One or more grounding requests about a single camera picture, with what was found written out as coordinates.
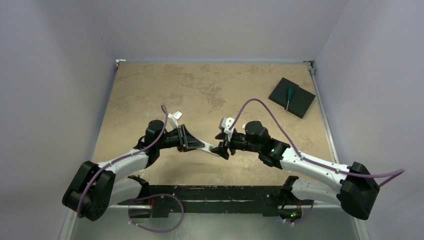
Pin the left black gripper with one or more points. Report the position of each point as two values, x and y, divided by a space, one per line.
186 141

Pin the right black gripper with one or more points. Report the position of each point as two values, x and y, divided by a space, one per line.
228 144

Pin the white remote control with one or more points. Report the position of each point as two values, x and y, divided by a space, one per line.
207 148

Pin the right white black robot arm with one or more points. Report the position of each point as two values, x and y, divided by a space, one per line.
349 186

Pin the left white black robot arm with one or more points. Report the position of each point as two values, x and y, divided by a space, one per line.
91 189

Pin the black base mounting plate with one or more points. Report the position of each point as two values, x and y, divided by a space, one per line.
266 200

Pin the black foam block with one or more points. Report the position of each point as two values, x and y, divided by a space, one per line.
292 97

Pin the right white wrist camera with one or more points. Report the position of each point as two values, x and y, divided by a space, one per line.
226 125

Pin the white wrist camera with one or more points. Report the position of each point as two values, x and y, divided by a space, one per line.
226 125
172 119

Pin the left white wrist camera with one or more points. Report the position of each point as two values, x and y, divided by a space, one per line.
172 119

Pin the green handled screwdriver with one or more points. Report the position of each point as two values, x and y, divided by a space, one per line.
290 92

